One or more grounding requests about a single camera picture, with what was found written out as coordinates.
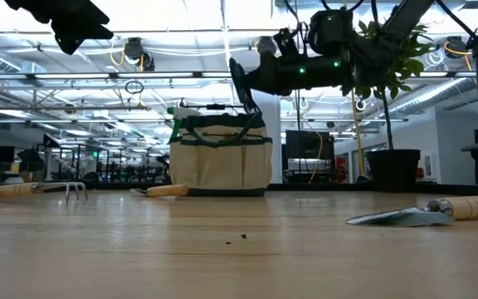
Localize yellow cable by monitor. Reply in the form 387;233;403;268
308;131;324;184

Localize black background workstation frames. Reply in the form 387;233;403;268
35;133;172;184

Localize green leafy plant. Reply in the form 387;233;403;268
340;18;436;151

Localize white wall picture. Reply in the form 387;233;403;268
423;152;435;179

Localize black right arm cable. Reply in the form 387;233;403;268
436;0;478;71

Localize black aluminium table frame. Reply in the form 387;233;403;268
0;180;478;198

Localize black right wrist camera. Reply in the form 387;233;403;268
272;27;305;59

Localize black plant pot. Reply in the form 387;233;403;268
365;148;422;194

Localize cream gardening bag green trim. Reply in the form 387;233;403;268
168;111;274;198

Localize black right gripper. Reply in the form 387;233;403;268
228;56;313;117

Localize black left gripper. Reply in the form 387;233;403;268
4;0;114;56

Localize narrow trowel wooden handle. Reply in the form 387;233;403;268
129;184;190;199

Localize green spray bottle white trigger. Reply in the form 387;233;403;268
166;106;203;145

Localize red background cabinet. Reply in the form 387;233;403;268
333;154;349;184

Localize yellow hanging cable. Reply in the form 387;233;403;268
349;89;367;178

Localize wide metal trowel wooden handle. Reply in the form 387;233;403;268
344;194;478;228

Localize three-prong cultivator wooden handle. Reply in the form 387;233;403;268
0;181;89;204

